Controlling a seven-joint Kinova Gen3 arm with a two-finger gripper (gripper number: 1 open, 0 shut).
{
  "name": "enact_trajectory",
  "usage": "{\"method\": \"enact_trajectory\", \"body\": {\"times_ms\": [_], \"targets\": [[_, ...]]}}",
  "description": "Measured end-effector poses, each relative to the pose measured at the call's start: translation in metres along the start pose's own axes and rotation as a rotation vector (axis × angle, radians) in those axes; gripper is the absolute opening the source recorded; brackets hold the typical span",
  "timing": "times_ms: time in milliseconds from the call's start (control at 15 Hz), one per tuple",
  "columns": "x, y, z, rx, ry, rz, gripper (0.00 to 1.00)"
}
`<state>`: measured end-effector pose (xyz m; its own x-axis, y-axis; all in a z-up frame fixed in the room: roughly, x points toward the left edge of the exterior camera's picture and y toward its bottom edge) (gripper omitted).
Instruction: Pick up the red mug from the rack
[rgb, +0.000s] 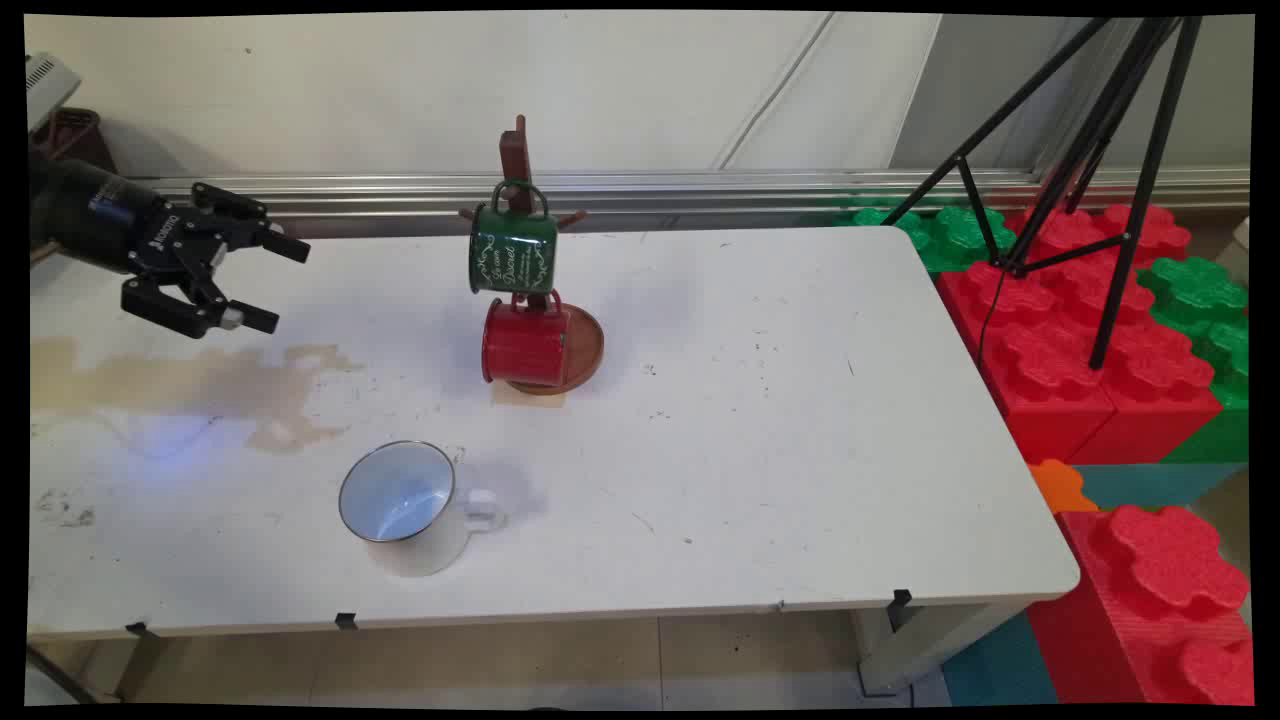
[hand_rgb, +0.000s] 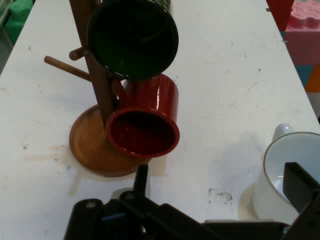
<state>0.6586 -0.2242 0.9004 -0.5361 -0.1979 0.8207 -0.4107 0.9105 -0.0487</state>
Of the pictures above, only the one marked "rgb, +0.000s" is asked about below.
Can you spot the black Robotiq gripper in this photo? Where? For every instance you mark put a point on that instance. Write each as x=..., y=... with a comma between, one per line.
x=160, y=240

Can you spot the red enamel mug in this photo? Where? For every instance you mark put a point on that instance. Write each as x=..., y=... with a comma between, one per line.
x=522, y=345

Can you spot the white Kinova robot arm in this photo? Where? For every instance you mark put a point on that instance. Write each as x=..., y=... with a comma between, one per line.
x=55, y=205

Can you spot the green enamel mug white print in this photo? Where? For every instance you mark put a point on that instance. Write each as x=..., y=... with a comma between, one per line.
x=512, y=250

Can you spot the brown wooden mug tree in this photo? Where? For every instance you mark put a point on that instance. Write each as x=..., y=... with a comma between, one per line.
x=585, y=345

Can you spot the flat green foam block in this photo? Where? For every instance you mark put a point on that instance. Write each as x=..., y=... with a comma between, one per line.
x=950, y=235

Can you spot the white table leg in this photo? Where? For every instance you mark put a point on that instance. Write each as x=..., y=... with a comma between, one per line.
x=920, y=650

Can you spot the large red foam block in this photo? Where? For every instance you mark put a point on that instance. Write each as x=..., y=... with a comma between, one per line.
x=1060, y=380

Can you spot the orange foam piece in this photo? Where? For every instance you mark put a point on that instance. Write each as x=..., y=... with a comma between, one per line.
x=1058, y=485

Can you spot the teal foam mat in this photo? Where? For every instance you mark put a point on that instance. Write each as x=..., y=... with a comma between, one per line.
x=1000, y=665
x=1150, y=485

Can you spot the tall green foam block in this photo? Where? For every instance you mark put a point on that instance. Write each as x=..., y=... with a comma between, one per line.
x=1195, y=295

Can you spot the red foam block ribbed side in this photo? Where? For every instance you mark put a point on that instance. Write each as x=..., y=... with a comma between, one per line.
x=1160, y=570

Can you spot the aluminium wall rail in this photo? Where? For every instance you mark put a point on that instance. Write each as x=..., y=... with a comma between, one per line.
x=700, y=195

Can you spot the black camera tripod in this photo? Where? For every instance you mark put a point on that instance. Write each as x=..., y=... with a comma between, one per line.
x=1125, y=250

